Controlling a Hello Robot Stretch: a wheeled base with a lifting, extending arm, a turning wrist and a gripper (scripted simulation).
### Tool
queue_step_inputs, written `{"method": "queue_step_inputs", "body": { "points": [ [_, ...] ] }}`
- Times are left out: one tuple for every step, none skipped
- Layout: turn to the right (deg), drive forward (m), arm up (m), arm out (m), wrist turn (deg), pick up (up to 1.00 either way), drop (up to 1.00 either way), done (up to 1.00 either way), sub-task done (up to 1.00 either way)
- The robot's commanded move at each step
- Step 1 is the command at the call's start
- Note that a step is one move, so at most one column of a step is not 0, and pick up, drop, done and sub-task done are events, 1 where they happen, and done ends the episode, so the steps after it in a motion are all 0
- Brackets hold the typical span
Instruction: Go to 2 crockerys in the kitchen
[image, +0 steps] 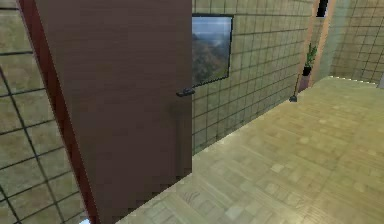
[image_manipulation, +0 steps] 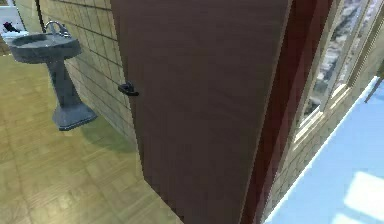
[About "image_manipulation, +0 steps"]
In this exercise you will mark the small black red object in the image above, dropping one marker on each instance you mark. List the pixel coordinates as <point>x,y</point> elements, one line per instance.
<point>10,27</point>

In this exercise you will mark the silver sink faucet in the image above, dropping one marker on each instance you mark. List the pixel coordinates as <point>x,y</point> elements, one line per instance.
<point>57,27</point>

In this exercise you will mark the window with pale frame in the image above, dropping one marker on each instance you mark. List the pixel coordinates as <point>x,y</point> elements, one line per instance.
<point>336,60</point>

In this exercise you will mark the white bathtub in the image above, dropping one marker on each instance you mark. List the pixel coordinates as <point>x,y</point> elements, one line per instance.
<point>9,20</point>

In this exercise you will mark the grey pedestal sink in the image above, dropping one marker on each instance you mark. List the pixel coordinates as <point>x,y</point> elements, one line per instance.
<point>56,56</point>

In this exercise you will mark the brown wooden room door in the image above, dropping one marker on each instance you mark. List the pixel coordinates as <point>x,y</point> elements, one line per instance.
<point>200,110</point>

